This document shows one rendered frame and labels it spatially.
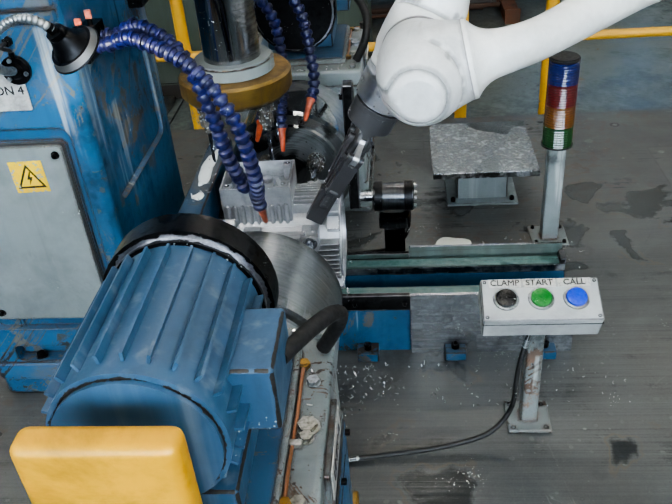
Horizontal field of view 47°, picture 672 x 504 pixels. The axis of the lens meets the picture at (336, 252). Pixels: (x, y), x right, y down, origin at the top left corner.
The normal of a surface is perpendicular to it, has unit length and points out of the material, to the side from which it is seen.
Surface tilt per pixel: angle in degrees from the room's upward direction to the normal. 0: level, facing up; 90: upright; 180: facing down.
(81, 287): 90
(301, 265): 36
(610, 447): 0
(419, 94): 91
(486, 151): 0
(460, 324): 90
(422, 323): 90
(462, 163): 0
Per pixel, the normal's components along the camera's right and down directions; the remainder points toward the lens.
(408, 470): -0.07, -0.83
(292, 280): 0.47, -0.72
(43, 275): -0.06, 0.56
